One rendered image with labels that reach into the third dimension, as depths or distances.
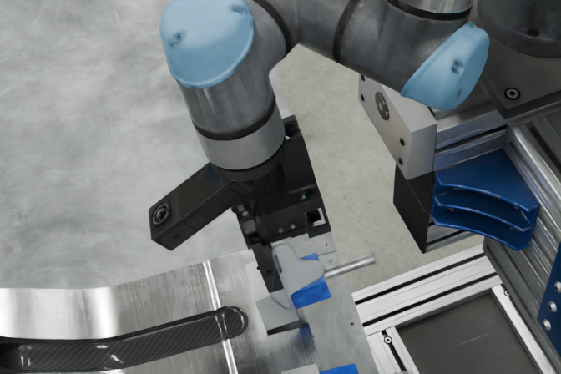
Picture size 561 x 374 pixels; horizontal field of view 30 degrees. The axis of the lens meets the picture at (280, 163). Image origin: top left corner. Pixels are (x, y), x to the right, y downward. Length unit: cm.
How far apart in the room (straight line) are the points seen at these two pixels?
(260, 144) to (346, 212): 138
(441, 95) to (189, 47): 20
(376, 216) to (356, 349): 108
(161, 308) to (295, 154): 29
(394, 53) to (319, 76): 167
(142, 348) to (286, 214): 26
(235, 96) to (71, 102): 63
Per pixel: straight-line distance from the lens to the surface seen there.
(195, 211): 96
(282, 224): 99
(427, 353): 187
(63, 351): 113
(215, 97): 85
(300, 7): 88
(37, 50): 154
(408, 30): 83
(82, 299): 116
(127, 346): 114
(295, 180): 96
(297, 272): 103
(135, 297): 116
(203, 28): 82
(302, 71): 252
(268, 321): 110
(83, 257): 130
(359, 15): 86
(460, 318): 191
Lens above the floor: 188
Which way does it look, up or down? 53 degrees down
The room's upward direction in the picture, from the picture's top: 4 degrees counter-clockwise
